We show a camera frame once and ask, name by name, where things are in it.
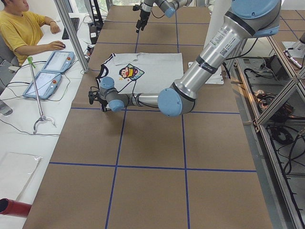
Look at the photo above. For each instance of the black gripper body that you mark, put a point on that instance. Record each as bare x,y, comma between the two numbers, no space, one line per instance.
104,105
144,15

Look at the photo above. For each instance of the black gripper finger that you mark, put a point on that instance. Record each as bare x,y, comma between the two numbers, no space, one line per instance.
138,26
143,24

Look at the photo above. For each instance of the grey cartoon print t-shirt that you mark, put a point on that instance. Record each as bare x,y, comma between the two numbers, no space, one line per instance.
137,79

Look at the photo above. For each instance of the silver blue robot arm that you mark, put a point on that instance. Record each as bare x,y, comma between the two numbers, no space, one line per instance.
168,7
244,19

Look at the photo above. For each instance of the lower blue teach pendant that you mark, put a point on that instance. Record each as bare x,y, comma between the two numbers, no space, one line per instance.
46,82

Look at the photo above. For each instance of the blue teach pendant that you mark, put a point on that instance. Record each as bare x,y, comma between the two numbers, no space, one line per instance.
59,61
46,82

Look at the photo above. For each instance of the upper blue teach pendant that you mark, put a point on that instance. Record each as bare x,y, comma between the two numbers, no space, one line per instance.
59,61

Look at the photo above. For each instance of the metal reacher grabber tool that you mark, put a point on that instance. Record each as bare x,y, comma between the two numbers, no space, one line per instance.
42,117

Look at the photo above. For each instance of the person in yellow shirt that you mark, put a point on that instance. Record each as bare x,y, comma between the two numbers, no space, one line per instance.
21,30

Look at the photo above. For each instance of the clear plastic bag with paper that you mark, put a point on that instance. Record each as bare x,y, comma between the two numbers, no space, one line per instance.
16,171

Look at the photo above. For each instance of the dark red tube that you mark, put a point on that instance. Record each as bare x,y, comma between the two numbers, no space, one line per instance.
14,208

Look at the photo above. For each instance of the aluminium frame post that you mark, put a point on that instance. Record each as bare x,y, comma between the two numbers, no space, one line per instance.
64,15

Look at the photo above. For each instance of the aluminium frame rack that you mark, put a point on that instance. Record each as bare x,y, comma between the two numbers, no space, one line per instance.
273,92

